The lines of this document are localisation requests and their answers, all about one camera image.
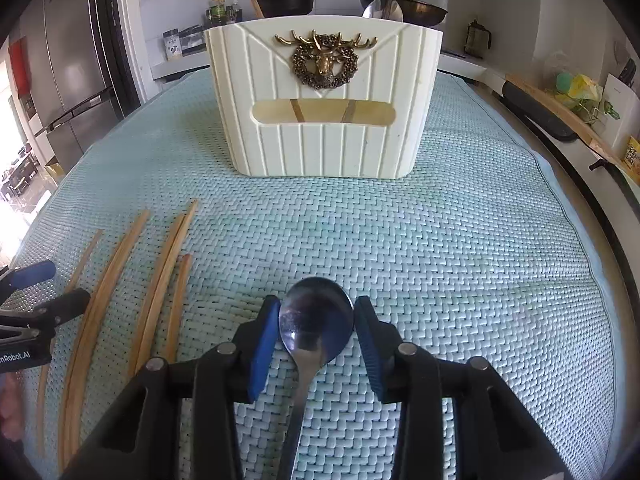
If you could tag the large metal serving spoon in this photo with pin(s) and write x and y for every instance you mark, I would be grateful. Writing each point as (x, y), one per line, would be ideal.
(384, 11)

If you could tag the yellow capped oil bottle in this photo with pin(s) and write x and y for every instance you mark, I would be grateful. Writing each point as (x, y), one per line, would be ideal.
(216, 11)

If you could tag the black pot with orange lid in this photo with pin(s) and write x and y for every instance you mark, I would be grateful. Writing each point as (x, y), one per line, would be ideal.
(287, 0)

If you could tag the light blue woven mat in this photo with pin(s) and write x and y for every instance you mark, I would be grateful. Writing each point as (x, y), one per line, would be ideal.
(400, 240)

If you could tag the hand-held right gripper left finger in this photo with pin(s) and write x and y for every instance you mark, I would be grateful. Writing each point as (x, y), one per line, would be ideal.
(262, 345)

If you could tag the black oblong tray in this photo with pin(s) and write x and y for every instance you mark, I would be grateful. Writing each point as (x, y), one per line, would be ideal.
(540, 110)

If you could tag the glass french press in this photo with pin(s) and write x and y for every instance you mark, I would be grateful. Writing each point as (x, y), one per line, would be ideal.
(477, 39)

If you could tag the wooden cutting board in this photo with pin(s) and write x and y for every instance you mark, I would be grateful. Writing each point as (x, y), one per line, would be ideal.
(575, 120)

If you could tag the cream ribbed utensil holder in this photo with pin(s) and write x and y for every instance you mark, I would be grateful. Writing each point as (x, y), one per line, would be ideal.
(325, 150)

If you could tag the wooden spatula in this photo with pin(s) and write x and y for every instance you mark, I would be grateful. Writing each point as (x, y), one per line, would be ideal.
(256, 6)

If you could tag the yellow plastic bag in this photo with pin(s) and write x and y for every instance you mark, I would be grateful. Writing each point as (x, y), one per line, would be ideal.
(586, 88)

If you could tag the yellow packet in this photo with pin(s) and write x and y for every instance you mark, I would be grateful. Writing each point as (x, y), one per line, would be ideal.
(632, 154)

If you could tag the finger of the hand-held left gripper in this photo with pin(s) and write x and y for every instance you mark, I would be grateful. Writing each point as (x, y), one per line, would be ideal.
(32, 273)
(65, 305)

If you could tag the clear plastic container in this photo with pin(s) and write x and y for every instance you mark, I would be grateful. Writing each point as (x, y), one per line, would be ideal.
(192, 40)

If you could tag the white kitchen counter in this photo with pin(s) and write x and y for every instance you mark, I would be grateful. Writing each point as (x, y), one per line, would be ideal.
(172, 69)

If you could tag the white paper box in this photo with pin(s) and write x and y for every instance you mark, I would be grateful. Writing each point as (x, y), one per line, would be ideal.
(617, 105)

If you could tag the white jar with black lid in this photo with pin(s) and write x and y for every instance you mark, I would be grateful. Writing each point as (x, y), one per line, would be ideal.
(172, 46)

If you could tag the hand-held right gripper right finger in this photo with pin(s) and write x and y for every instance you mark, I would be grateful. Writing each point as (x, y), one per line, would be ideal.
(371, 347)

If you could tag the red paper sheet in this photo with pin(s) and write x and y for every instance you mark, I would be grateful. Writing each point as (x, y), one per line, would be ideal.
(19, 70)

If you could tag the steel refrigerator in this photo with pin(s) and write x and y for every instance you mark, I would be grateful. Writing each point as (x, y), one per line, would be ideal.
(75, 60)

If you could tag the wooden chopstick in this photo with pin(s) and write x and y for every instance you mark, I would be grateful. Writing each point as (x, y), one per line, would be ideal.
(181, 245)
(85, 260)
(167, 255)
(179, 300)
(107, 285)

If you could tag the green sponge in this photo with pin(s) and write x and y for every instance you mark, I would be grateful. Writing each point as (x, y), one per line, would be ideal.
(565, 83)

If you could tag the dark sauce bottle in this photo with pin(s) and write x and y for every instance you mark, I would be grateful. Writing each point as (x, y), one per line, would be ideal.
(234, 11)

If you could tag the dark wok with lid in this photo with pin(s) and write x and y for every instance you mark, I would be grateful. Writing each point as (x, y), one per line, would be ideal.
(420, 10)

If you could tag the small metal spoon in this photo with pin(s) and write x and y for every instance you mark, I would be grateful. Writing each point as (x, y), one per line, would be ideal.
(315, 315)

